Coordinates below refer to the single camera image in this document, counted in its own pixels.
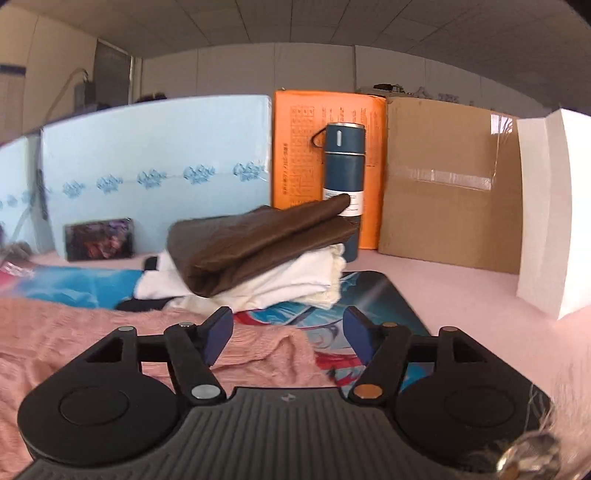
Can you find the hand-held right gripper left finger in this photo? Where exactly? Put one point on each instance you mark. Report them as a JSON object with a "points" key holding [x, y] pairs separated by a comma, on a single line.
{"points": [[217, 333]]}

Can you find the brown folded garment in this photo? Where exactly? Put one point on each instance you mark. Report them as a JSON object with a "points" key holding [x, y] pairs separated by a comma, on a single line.
{"points": [[258, 240]]}

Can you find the dark printed picture card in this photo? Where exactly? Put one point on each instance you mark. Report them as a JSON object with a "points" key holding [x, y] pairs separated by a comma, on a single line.
{"points": [[99, 239]]}

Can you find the dark blue thermos bottle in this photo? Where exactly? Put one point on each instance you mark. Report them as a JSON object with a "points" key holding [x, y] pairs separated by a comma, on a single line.
{"points": [[344, 175]]}

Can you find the orange printed box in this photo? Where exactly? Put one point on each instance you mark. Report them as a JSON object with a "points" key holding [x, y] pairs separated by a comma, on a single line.
{"points": [[300, 152]]}

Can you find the white folded garment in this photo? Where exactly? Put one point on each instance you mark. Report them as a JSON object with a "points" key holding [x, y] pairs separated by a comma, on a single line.
{"points": [[281, 281]]}

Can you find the pink knitted sweater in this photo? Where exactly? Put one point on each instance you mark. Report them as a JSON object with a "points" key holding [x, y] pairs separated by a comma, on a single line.
{"points": [[69, 332]]}

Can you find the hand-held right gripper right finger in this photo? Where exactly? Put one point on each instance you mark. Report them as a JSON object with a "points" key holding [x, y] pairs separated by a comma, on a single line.
{"points": [[361, 333]]}

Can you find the printed desk mat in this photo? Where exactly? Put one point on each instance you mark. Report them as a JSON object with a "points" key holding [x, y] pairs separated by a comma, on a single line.
{"points": [[374, 295]]}

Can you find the brown cardboard box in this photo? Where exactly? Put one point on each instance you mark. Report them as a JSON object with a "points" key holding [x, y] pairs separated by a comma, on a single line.
{"points": [[443, 184]]}

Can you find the light blue foam board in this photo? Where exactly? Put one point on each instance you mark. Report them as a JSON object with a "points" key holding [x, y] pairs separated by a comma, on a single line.
{"points": [[152, 152]]}

